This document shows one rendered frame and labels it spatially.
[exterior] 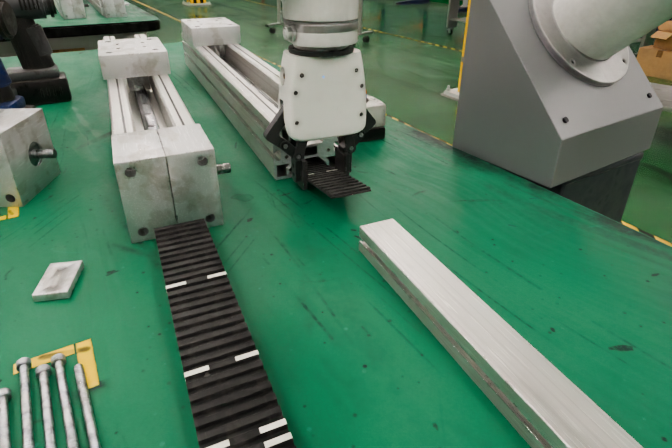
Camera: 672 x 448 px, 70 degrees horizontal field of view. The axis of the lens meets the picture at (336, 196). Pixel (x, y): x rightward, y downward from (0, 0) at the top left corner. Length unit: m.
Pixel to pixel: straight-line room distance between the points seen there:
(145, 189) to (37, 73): 0.64
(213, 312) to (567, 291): 0.32
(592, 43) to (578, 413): 0.53
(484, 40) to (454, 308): 0.44
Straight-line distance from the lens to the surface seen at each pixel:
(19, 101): 0.93
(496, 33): 0.72
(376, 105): 0.79
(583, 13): 0.76
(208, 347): 0.36
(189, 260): 0.45
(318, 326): 0.42
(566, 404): 0.36
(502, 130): 0.73
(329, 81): 0.55
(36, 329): 0.49
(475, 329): 0.39
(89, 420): 0.38
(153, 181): 0.53
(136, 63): 0.91
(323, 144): 0.67
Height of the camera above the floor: 1.07
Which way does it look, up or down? 28 degrees down
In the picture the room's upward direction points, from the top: straight up
